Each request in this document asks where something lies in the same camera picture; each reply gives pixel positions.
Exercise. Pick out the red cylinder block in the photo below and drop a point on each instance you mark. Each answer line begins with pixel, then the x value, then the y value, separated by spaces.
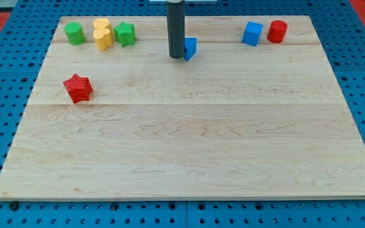
pixel 277 31

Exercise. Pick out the green star block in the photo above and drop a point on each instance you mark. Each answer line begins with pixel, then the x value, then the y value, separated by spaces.
pixel 125 34

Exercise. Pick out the red star block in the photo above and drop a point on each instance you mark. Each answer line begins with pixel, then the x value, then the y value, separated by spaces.
pixel 78 88

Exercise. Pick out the yellow heart block front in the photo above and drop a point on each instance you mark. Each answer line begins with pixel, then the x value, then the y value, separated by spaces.
pixel 103 38

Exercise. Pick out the blue cube block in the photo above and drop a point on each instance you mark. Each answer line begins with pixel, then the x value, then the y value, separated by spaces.
pixel 251 34

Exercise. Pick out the green cylinder block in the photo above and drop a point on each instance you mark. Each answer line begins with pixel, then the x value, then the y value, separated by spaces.
pixel 74 33

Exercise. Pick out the light wooden board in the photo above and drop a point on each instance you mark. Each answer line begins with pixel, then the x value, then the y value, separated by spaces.
pixel 236 122

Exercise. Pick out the yellow block rear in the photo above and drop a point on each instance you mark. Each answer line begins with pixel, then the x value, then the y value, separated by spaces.
pixel 102 23

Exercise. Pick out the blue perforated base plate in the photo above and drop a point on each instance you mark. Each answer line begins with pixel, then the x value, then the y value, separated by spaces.
pixel 24 42

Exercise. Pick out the blue triangular block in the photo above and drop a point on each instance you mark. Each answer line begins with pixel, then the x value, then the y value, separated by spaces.
pixel 190 47

